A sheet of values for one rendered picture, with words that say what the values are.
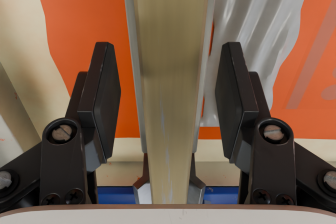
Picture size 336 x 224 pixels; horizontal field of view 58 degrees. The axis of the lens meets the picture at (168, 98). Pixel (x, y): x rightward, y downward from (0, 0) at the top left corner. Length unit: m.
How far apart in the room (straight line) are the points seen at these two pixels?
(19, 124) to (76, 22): 0.13
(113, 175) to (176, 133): 0.23
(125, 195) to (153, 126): 0.22
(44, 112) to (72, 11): 0.13
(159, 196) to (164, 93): 0.12
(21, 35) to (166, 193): 0.18
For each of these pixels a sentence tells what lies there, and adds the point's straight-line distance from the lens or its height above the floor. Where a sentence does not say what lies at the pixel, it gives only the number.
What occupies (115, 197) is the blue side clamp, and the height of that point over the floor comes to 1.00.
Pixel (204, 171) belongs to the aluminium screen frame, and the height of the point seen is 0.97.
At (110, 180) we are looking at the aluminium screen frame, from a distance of 0.40.
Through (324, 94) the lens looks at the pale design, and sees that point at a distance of 0.34.
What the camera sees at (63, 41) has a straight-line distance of 0.28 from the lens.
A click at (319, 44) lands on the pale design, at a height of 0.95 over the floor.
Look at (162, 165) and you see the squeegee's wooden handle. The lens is 0.21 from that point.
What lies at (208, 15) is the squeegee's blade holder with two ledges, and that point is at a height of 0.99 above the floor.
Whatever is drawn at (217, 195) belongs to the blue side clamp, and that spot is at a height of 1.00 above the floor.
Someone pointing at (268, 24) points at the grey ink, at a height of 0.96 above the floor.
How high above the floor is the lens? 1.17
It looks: 43 degrees down
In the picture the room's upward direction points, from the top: 180 degrees clockwise
